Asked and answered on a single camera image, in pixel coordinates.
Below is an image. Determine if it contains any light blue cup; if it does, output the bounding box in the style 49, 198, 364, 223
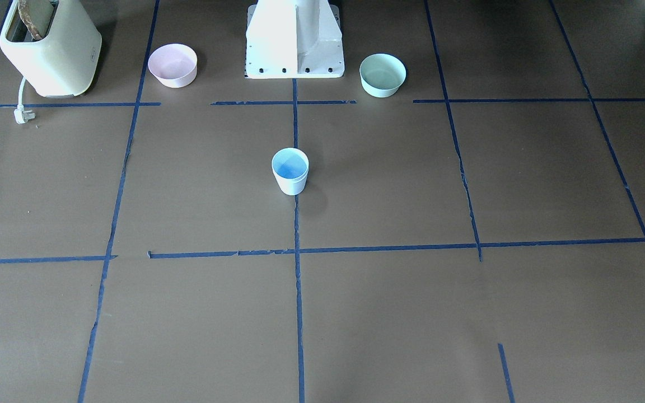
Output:
272, 148, 310, 180
273, 171, 307, 196

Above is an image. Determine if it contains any green bowl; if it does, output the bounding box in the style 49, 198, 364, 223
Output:
359, 53, 407, 99

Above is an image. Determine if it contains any pink bowl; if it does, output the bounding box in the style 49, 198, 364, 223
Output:
147, 43, 199, 88

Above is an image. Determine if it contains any cream toaster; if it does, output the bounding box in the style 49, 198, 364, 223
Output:
0, 1, 102, 99

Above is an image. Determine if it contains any bread slice in toaster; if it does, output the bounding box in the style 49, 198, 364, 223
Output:
17, 1, 56, 41

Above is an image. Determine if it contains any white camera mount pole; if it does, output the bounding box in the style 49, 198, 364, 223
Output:
244, 1, 345, 79

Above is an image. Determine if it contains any white toaster power cable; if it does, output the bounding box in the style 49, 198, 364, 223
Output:
13, 77, 36, 125

